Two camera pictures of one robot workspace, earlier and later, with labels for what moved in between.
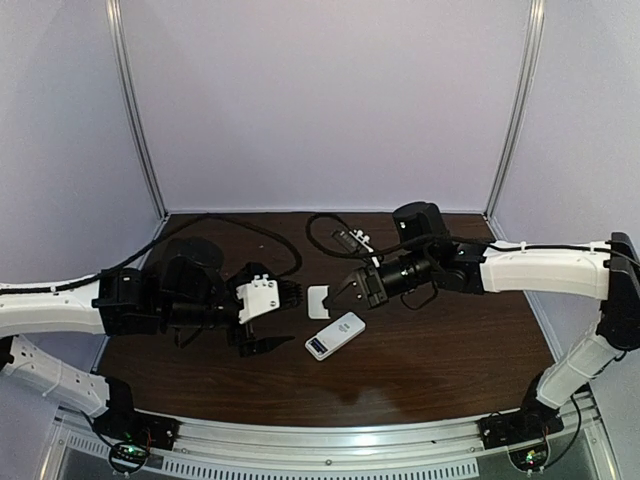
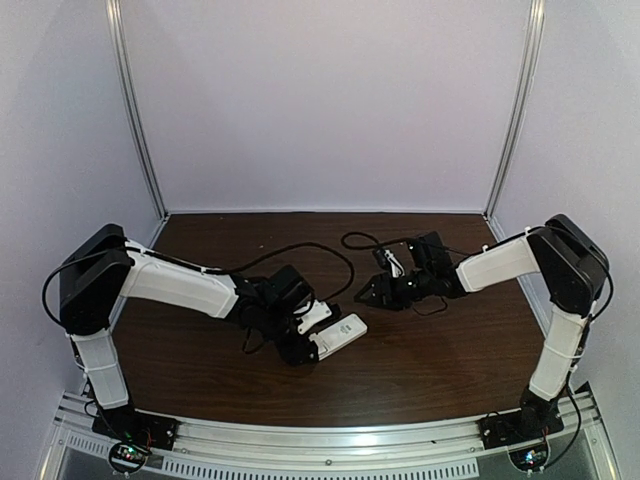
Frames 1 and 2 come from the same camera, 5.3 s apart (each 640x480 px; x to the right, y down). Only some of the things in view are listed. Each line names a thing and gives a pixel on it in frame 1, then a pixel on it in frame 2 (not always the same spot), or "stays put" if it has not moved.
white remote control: (335, 336) stays put
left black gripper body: (242, 335) to (293, 354)
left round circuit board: (128, 457) stays put
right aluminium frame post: (537, 19) stays put
